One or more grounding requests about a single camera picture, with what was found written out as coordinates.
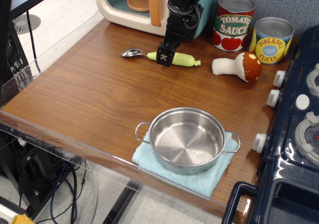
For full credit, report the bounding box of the dark blue toy stove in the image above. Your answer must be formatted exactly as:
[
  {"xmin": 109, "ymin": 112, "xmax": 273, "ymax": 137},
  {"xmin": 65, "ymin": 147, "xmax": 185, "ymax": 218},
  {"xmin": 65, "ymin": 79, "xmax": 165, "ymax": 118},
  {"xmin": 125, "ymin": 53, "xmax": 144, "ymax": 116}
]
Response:
[{"xmin": 222, "ymin": 26, "xmax": 319, "ymax": 224}]

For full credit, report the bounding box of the orange microwave turntable plate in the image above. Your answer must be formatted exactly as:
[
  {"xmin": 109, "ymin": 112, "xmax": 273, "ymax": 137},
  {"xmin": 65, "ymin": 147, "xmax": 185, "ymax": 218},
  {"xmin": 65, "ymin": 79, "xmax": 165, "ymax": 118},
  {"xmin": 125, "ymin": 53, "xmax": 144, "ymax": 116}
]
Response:
[{"xmin": 127, "ymin": 0, "xmax": 150, "ymax": 12}]

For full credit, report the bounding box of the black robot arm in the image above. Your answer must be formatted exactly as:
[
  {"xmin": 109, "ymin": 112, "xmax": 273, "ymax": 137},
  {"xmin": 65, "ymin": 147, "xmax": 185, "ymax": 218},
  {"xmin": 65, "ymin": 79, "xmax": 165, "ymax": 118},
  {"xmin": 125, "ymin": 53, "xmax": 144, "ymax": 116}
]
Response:
[{"xmin": 156, "ymin": 0, "xmax": 203, "ymax": 67}]

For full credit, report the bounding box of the black cable on floor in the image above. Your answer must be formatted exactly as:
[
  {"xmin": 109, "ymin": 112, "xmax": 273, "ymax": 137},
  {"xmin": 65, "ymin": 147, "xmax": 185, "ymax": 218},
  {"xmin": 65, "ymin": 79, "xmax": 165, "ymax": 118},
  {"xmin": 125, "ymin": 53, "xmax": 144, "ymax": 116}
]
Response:
[{"xmin": 34, "ymin": 159, "xmax": 88, "ymax": 224}]

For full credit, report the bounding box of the white stove knob middle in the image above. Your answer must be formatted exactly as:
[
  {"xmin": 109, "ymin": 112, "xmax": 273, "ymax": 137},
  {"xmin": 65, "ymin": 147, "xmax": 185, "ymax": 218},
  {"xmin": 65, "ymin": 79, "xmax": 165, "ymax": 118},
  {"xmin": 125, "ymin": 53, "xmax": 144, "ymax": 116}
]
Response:
[{"xmin": 267, "ymin": 90, "xmax": 280, "ymax": 108}]

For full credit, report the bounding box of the tomato sauce can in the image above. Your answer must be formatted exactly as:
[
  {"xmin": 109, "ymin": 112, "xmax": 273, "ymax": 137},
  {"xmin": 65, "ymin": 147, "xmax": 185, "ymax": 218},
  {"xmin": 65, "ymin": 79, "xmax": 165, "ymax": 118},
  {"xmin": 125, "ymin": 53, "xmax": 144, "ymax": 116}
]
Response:
[{"xmin": 212, "ymin": 0, "xmax": 256, "ymax": 52}]

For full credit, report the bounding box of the white stove knob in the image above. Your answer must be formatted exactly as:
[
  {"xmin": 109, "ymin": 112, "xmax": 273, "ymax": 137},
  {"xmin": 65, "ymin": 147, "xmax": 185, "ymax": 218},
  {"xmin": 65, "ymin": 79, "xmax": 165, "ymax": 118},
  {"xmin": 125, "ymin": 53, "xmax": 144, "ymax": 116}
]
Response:
[
  {"xmin": 273, "ymin": 71, "xmax": 286, "ymax": 88},
  {"xmin": 267, "ymin": 90, "xmax": 280, "ymax": 108},
  {"xmin": 253, "ymin": 133, "xmax": 267, "ymax": 154}
]

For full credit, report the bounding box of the toy microwave oven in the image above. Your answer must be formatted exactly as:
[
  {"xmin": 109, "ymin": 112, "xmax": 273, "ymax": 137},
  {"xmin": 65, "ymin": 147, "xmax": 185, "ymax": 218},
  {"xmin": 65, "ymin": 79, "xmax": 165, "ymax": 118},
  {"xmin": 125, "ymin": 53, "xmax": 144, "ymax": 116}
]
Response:
[{"xmin": 93, "ymin": 0, "xmax": 220, "ymax": 41}]

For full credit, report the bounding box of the blue cable on floor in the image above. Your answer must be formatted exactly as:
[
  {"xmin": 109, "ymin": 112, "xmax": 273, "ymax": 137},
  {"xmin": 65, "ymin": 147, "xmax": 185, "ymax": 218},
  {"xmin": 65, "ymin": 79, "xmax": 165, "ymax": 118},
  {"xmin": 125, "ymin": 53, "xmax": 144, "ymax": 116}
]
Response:
[{"xmin": 49, "ymin": 162, "xmax": 78, "ymax": 224}]

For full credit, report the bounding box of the pineapple slices can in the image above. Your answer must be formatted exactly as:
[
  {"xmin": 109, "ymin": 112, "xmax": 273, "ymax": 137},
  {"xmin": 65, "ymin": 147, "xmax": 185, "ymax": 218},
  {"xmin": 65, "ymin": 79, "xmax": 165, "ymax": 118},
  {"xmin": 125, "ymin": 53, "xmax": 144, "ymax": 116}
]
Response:
[{"xmin": 249, "ymin": 17, "xmax": 295, "ymax": 64}]

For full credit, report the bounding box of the light blue cloth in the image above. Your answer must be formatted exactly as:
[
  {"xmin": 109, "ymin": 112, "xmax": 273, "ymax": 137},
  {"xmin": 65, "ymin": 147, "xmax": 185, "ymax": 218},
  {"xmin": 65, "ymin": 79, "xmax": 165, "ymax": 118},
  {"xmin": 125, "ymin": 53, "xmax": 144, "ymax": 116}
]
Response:
[{"xmin": 132, "ymin": 133, "xmax": 234, "ymax": 199}]

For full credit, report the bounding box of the stainless steel pot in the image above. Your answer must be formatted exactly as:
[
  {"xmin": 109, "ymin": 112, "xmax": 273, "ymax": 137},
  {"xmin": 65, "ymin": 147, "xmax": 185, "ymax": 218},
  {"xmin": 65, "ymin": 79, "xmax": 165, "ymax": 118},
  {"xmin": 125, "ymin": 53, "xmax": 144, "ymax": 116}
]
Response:
[{"xmin": 135, "ymin": 107, "xmax": 241, "ymax": 175}]

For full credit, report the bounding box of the round floor vent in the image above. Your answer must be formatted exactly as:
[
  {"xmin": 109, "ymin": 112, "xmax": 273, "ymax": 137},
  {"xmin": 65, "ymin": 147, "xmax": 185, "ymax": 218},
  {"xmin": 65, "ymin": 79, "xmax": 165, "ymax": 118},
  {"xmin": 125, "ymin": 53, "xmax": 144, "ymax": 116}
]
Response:
[{"xmin": 12, "ymin": 14, "xmax": 41, "ymax": 35}]

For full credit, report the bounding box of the yellow-handled metal spoon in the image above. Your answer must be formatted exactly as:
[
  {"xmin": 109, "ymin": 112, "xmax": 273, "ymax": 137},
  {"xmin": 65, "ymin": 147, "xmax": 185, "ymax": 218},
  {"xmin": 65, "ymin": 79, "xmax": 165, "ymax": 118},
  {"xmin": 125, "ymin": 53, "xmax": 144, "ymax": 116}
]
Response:
[{"xmin": 121, "ymin": 48, "xmax": 201, "ymax": 67}]

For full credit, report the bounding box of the white stove knob upper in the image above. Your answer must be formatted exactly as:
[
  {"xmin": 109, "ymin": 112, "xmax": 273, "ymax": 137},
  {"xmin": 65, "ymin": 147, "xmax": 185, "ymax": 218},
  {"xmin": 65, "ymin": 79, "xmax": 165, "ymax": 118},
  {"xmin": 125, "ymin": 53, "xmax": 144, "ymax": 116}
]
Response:
[{"xmin": 273, "ymin": 71, "xmax": 286, "ymax": 88}]

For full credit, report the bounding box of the plush mushroom toy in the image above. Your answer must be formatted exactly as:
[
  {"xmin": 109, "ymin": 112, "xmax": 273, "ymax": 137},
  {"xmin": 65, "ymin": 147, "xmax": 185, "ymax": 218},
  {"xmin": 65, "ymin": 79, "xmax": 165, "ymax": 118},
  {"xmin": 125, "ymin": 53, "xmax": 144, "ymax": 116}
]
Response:
[{"xmin": 212, "ymin": 52, "xmax": 262, "ymax": 83}]

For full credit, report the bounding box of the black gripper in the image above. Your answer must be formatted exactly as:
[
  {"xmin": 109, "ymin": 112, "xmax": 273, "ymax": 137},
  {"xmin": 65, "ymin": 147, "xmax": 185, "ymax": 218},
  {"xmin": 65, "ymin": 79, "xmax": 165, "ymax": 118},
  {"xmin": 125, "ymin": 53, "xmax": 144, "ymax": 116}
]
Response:
[{"xmin": 156, "ymin": 4, "xmax": 204, "ymax": 67}]

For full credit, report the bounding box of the white stove knob lower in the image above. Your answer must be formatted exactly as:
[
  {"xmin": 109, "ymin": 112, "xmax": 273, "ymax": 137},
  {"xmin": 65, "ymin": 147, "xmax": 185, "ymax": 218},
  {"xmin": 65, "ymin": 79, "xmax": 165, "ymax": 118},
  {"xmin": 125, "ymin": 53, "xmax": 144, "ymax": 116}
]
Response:
[{"xmin": 253, "ymin": 133, "xmax": 267, "ymax": 154}]

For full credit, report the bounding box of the table leg base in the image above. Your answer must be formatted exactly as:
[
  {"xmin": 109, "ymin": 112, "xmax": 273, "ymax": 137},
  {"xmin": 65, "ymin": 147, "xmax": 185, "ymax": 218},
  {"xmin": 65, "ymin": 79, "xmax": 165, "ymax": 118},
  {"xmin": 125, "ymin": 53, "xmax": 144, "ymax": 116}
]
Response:
[{"xmin": 102, "ymin": 180, "xmax": 143, "ymax": 224}]

